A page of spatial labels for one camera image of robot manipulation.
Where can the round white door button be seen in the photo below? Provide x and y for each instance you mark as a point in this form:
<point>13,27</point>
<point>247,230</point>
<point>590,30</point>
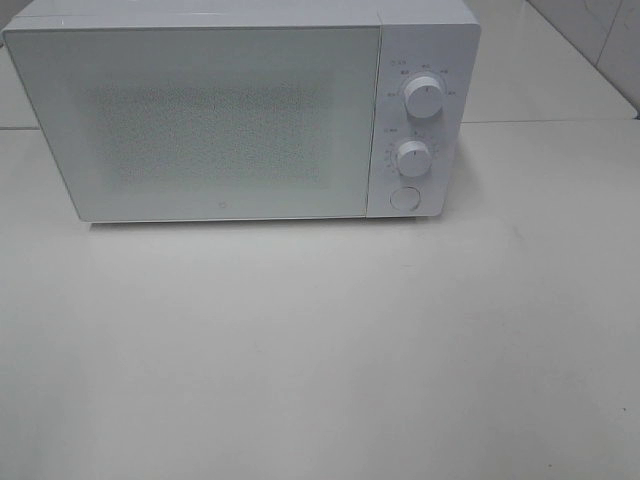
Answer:
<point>405,199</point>

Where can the white timer knob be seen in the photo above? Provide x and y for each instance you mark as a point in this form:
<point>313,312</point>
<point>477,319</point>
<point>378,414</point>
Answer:
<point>413,159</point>

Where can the white microwave door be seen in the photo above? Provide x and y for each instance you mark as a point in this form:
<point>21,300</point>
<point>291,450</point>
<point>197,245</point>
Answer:
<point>205,124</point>

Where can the upper white power knob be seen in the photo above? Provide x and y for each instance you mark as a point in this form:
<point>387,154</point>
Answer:
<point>423,95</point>

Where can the white microwave oven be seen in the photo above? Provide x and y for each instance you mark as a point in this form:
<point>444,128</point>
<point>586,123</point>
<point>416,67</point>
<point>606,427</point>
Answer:
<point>440,37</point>

